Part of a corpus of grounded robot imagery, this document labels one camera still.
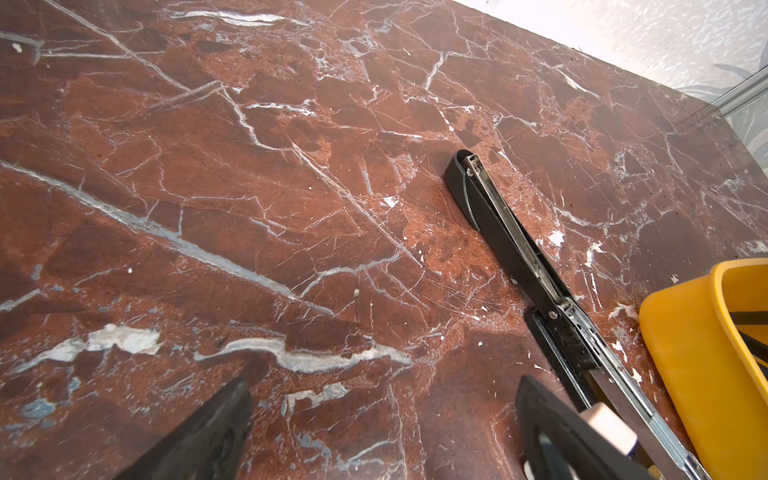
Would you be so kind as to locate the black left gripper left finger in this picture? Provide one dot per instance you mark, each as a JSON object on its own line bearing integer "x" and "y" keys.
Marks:
{"x": 209, "y": 444}

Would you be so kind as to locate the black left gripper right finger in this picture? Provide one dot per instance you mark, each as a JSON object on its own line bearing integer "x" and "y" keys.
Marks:
{"x": 561, "y": 445}

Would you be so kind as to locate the yellow plastic tray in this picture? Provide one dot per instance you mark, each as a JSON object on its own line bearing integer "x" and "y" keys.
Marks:
{"x": 708, "y": 340}

